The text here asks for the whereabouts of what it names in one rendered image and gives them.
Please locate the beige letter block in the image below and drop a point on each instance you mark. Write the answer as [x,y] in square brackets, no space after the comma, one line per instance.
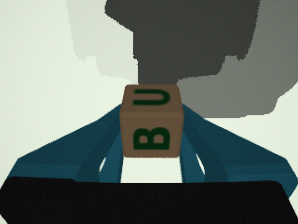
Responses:
[151,121]

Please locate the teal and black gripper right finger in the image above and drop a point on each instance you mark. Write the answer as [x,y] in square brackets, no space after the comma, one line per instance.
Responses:
[228,157]

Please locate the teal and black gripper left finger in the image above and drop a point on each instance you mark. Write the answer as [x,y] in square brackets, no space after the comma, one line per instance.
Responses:
[79,154]

